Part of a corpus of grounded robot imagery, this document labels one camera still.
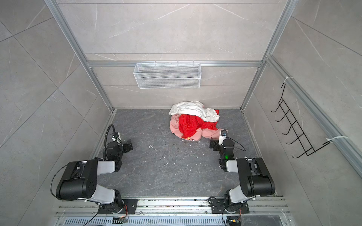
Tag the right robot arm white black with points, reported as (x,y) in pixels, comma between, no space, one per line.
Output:
(255,179)

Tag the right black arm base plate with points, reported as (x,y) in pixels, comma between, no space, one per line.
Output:
(219,207)

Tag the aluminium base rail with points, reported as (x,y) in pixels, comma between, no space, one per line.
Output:
(174,211)

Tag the aluminium frame profiles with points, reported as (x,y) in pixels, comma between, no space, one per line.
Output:
(344,145)

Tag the white wire mesh basket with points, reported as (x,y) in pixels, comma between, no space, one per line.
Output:
(168,75)

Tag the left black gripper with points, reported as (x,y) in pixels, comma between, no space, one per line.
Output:
(127,145)

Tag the pink cloth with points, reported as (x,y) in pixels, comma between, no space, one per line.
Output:
(176,127)

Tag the black wire hook rack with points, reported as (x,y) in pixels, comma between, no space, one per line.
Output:
(295,128)

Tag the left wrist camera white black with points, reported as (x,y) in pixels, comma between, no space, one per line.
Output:
(116,137)

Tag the red cloth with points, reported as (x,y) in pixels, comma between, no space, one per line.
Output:
(195,124)

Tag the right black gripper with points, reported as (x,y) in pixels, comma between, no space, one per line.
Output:
(214,143)

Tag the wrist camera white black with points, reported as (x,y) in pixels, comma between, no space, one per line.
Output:
(222,137)
(116,137)

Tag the white cloth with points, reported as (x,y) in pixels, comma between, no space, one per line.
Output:
(195,108)

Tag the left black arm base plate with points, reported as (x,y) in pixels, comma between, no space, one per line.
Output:
(128,205)

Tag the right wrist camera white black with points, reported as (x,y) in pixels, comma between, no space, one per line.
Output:
(222,137)

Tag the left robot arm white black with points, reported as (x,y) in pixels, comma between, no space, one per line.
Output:
(79,181)

